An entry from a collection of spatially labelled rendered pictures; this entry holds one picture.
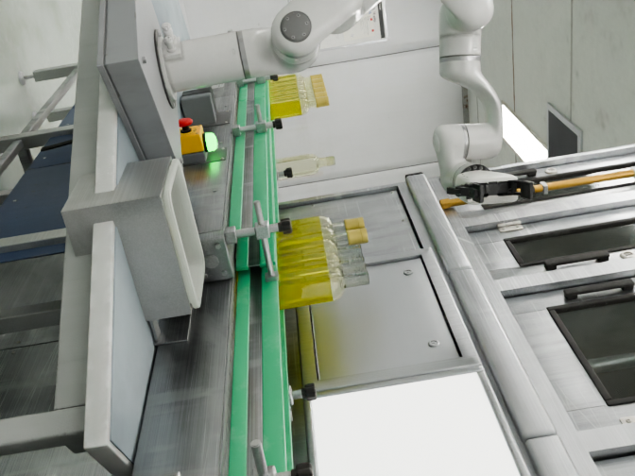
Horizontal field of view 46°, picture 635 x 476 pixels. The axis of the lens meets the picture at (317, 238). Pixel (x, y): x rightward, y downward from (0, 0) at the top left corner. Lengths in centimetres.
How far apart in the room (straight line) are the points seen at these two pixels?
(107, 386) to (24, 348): 83
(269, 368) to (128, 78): 53
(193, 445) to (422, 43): 670
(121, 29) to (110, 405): 63
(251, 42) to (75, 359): 70
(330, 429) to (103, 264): 49
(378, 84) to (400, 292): 601
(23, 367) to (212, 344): 63
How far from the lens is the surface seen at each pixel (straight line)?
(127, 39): 132
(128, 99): 134
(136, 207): 120
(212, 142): 180
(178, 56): 151
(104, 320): 112
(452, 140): 158
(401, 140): 784
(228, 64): 151
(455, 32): 159
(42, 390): 172
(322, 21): 145
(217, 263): 144
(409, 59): 760
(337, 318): 163
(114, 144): 132
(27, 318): 174
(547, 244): 193
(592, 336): 162
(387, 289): 170
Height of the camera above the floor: 106
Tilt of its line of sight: level
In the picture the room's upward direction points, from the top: 81 degrees clockwise
